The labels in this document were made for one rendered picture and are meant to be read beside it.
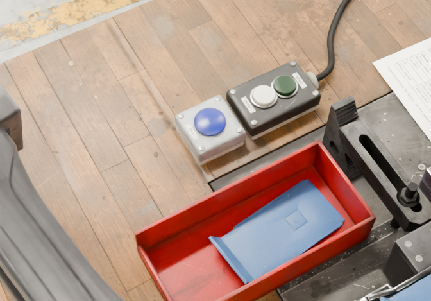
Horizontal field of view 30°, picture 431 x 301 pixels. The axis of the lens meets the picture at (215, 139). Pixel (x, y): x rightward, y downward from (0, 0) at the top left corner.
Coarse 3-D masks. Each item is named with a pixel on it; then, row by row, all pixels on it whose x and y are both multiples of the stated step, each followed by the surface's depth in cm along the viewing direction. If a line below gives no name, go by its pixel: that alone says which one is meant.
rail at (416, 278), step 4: (428, 268) 85; (420, 272) 85; (424, 272) 85; (428, 272) 85; (416, 276) 85; (420, 276) 85; (424, 276) 85; (408, 280) 85; (412, 280) 85; (416, 280) 85; (400, 284) 84; (404, 284) 84; (408, 284) 84; (396, 288) 84; (400, 288) 84; (404, 288) 85; (396, 292) 84
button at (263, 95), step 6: (258, 90) 103; (264, 90) 103; (270, 90) 103; (252, 96) 103; (258, 96) 103; (264, 96) 103; (270, 96) 103; (258, 102) 102; (264, 102) 102; (270, 102) 102
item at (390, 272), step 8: (392, 248) 89; (392, 256) 90; (400, 256) 88; (384, 264) 93; (392, 264) 91; (400, 264) 89; (384, 272) 94; (392, 272) 92; (400, 272) 90; (408, 272) 88; (392, 280) 93; (400, 280) 91
